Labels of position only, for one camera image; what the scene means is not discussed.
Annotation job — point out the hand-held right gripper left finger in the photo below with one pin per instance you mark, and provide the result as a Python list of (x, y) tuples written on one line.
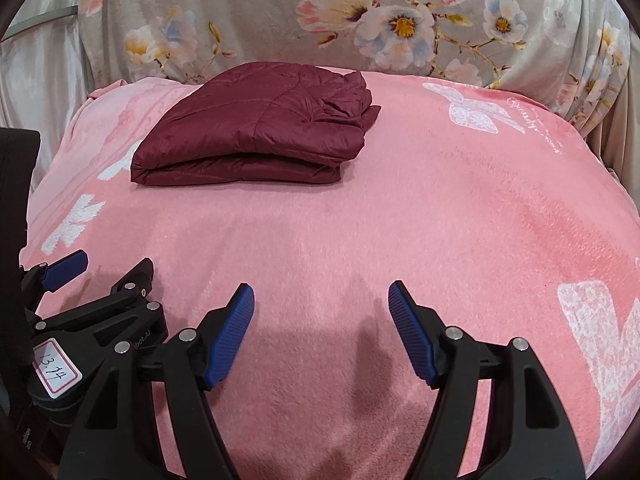
[(232, 330)]

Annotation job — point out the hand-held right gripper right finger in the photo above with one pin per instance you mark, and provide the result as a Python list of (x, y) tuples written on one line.
[(412, 330)]

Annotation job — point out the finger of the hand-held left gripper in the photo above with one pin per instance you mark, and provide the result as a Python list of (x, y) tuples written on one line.
[(65, 266), (125, 305)]

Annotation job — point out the maroon quilted jacket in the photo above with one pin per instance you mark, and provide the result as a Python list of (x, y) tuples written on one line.
[(260, 125)]

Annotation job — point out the pink fleece blanket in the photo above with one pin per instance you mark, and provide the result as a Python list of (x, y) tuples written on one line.
[(350, 220)]

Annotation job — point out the pale grey cloth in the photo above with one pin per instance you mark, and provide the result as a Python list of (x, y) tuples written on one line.
[(45, 75)]

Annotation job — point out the grey floral bed cover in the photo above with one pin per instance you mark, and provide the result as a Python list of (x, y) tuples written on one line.
[(280, 20)]

